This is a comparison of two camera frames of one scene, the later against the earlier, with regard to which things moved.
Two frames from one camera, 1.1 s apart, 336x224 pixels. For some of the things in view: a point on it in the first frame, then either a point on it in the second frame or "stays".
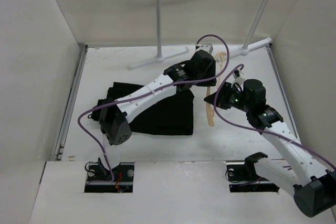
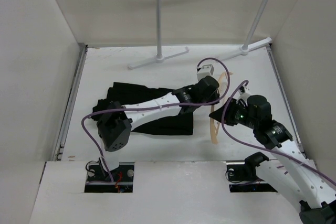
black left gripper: x=207 y=83 → x=215 y=96
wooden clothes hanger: x=210 y=109 → x=214 y=126
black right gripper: x=226 y=89 → x=231 y=107
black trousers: x=177 y=119 stays
